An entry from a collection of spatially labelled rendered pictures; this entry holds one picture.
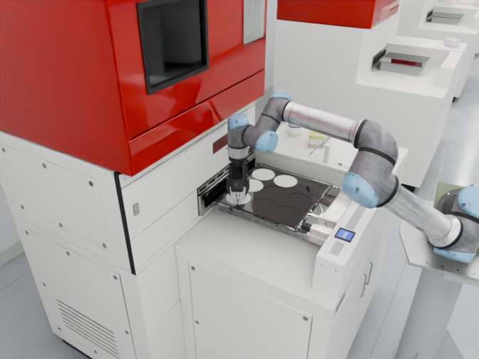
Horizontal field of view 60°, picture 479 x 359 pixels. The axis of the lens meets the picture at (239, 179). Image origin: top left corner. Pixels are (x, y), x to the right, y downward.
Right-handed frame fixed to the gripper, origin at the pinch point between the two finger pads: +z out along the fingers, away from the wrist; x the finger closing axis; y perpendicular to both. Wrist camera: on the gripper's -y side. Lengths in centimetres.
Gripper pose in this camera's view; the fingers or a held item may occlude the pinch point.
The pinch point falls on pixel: (237, 202)
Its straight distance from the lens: 164.1
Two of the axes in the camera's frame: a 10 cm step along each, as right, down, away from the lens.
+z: 0.0, 8.6, 5.2
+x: -10.0, -0.1, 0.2
